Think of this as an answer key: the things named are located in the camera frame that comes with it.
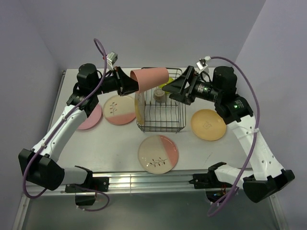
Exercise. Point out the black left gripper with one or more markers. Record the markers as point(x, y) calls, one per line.
point(124, 84)

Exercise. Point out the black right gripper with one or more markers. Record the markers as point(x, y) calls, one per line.
point(180, 93)

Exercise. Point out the lime green bowl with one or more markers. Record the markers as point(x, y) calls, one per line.
point(164, 84)

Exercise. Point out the cream and yellow plate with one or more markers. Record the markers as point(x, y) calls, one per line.
point(139, 102)

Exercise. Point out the salmon pink cup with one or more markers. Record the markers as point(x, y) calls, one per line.
point(149, 78)

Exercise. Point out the small speckled ceramic cup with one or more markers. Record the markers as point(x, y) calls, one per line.
point(159, 95)

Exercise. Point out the orange round plate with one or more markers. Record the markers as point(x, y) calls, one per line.
point(208, 125)

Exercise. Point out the solid pink plate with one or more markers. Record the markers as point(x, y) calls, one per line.
point(93, 119)

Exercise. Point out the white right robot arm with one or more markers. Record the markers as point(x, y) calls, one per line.
point(232, 113)

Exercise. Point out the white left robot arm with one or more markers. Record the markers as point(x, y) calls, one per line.
point(39, 164)

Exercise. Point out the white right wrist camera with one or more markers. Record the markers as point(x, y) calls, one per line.
point(202, 64)

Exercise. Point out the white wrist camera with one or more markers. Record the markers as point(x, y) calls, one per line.
point(111, 59)
point(202, 64)

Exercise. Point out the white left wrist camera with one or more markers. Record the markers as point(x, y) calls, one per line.
point(111, 59)

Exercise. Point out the black wire dish rack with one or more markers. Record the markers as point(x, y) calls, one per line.
point(169, 116)

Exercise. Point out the aluminium table edge rail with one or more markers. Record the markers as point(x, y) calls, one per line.
point(133, 182)

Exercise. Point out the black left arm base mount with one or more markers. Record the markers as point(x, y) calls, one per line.
point(88, 190)

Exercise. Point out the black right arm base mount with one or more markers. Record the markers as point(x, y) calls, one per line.
point(210, 181)

